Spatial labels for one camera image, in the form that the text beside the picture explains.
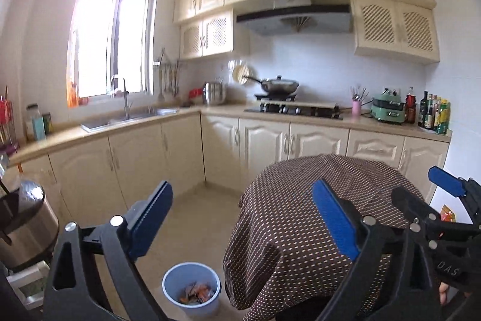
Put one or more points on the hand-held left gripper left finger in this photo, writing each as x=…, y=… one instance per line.
x=150, y=215

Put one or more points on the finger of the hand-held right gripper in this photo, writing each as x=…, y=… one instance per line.
x=409, y=200
x=447, y=181

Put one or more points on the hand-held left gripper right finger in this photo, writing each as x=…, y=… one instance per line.
x=334, y=219

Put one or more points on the blue plastic bin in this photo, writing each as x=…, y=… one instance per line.
x=178, y=276

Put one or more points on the pile of colourful snack wrappers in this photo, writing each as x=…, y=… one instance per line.
x=197, y=292

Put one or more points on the person's right hand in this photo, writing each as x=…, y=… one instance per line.
x=449, y=294

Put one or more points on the yellow red carton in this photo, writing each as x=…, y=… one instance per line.
x=448, y=214

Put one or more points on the brown polka-dot covered table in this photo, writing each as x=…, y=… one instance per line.
x=285, y=223

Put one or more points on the cream lower kitchen cabinets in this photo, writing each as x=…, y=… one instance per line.
x=142, y=155

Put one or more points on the row of condiment bottles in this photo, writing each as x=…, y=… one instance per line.
x=443, y=118

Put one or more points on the dark soda bottle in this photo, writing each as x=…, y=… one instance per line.
x=410, y=110

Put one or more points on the green electric cooker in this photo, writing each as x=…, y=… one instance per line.
x=387, y=110

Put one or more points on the stainless steel sink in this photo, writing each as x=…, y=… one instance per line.
x=112, y=123

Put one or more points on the pink utensil holder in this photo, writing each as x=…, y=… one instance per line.
x=356, y=108

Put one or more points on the black gas hob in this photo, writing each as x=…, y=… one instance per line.
x=300, y=111

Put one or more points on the chrome sink faucet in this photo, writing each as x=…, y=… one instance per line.
x=126, y=103

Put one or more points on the stainless steel rice cooker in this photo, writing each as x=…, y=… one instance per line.
x=26, y=227

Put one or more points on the red container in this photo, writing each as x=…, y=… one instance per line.
x=195, y=93

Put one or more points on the small orange jar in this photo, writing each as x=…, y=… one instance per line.
x=83, y=101

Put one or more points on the white step stool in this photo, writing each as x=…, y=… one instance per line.
x=30, y=274

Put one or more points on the hanging kitchen utensils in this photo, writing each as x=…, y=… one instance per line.
x=169, y=80

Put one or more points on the stainless steel steamer pot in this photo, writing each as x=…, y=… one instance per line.
x=214, y=93

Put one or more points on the teal box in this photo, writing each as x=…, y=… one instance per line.
x=39, y=129

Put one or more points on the orange bottle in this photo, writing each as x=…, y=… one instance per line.
x=73, y=95

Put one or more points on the lidded black wok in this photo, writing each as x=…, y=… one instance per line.
x=280, y=85

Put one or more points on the glass storage jar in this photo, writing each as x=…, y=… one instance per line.
x=32, y=112

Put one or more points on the cream lattice door cabinet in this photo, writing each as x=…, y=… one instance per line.
x=387, y=25
x=216, y=35

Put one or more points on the cream perforated round plate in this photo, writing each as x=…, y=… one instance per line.
x=240, y=72

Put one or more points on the red utensil drying rack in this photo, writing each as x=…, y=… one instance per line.
x=6, y=118

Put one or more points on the kitchen window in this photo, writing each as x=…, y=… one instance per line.
x=97, y=39

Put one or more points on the black range hood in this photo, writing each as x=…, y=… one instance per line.
x=293, y=22

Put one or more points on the wall utensil rack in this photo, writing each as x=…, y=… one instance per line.
x=167, y=59

